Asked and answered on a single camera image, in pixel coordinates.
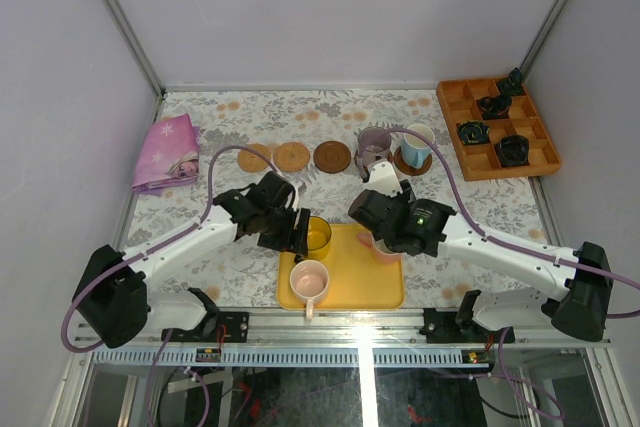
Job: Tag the aluminium front rail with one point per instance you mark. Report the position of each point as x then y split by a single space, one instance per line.
271 326

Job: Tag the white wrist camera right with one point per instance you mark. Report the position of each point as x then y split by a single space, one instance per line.
382 178

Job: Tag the cream mug pink handle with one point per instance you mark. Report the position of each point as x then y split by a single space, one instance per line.
378 249

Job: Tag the blue mug cream inside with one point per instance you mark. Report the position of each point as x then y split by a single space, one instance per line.
415 151

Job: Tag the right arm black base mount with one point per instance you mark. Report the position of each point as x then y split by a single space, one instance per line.
457 326

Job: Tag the black object in tray front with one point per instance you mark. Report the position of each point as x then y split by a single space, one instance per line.
513 151

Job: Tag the yellow glass cup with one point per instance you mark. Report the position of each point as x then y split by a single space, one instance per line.
319 237

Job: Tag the black object in tray middle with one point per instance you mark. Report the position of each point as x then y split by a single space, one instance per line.
494 108

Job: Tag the black object in tray back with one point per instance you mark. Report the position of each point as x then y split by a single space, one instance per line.
512 84

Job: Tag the orange compartment tray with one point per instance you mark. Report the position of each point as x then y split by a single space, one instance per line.
480 161

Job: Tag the yellow plastic tray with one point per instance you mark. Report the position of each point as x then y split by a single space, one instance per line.
357 281

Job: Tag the purple mug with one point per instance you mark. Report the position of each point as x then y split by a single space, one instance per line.
373 141

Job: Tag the black object in tray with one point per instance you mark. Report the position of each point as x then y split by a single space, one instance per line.
513 151
473 132
512 84
494 108

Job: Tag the black object in tray left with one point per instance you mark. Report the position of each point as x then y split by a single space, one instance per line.
473 132

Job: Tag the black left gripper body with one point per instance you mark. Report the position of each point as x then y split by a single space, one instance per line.
301 232

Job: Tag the light woven coaster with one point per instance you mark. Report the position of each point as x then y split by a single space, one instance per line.
291 157
255 158

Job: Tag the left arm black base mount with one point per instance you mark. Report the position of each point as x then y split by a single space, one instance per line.
216 326

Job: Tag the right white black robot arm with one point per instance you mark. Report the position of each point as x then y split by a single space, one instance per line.
565 288

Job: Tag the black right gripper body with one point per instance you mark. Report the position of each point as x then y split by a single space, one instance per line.
407 197

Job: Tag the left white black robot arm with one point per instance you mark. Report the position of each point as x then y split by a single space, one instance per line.
117 294

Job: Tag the pink star cloth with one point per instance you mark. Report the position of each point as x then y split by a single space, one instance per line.
169 156

